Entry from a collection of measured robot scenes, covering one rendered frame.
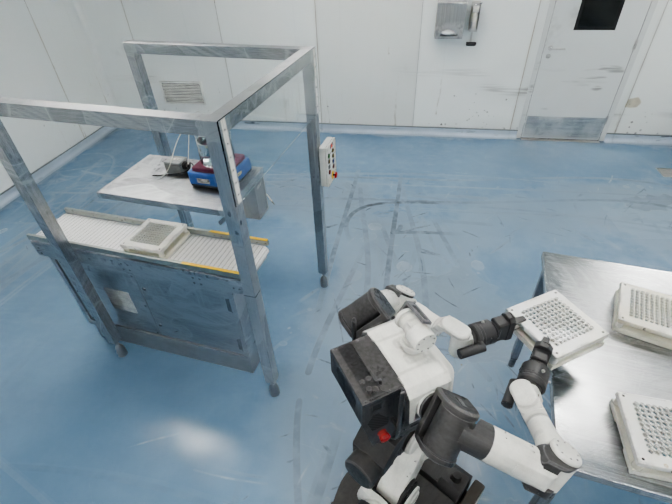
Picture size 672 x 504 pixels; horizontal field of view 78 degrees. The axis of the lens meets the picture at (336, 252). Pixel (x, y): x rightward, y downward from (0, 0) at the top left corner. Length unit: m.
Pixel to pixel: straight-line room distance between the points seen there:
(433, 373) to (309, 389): 1.56
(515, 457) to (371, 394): 0.36
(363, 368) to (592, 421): 0.87
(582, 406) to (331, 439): 1.31
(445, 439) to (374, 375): 0.23
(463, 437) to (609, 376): 0.88
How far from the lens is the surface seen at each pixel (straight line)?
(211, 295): 2.34
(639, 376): 1.94
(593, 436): 1.71
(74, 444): 2.92
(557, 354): 1.61
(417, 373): 1.18
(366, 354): 1.20
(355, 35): 5.35
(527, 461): 1.19
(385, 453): 1.44
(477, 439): 1.14
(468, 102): 5.54
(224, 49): 2.58
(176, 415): 2.76
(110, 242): 2.57
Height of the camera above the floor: 2.23
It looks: 39 degrees down
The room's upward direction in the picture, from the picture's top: 3 degrees counter-clockwise
